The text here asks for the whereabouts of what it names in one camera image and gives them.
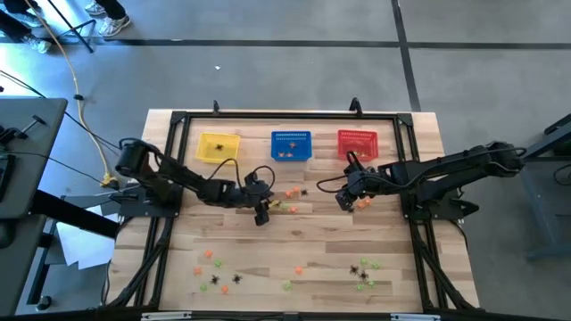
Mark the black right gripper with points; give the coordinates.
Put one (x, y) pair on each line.
(363, 183)

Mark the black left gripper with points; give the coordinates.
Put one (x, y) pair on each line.
(254, 196)

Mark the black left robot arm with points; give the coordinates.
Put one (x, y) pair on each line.
(178, 176)

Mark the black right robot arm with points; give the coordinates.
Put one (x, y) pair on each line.
(446, 167)

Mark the red plastic basket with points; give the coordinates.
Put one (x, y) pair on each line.
(357, 139)

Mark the blue plastic basket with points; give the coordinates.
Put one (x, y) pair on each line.
(301, 151)

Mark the yellow plastic basket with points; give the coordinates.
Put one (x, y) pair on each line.
(207, 156)

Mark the black table clamp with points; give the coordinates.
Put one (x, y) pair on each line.
(355, 107)
(216, 107)

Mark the white paper sheets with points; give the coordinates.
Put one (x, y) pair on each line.
(85, 249)

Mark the black desk support beam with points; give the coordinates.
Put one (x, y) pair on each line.
(76, 214)

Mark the person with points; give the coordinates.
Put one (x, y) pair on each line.
(115, 26)
(35, 44)

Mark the black stand legs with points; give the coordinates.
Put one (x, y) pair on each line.
(87, 44)

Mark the black desk lever clamp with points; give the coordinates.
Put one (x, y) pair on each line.
(38, 120)

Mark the black caster wheel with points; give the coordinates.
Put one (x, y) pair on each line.
(43, 303)

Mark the dark grey desk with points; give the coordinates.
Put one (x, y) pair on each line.
(18, 267)

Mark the black aluminium table frame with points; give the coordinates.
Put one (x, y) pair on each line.
(290, 115)

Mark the white metal bracket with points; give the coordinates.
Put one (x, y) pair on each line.
(415, 317)
(165, 316)

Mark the blue-grey table frame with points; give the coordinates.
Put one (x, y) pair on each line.
(535, 209)

